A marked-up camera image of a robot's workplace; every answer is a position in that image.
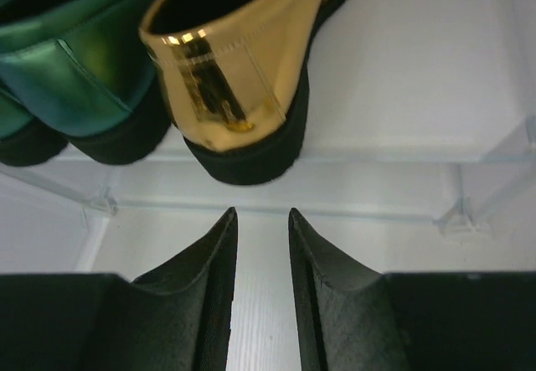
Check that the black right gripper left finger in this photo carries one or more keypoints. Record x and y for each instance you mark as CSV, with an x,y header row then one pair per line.
x,y
174,317

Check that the white plastic shoe cabinet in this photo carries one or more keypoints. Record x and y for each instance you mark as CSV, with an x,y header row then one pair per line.
x,y
419,155

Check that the gold pointed shoe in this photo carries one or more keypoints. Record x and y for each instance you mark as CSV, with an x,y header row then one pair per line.
x,y
234,76

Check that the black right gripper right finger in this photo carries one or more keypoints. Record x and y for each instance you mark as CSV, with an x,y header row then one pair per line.
x,y
350,317

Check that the green loafer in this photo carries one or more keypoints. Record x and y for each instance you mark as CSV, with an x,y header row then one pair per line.
x,y
25,140
80,67

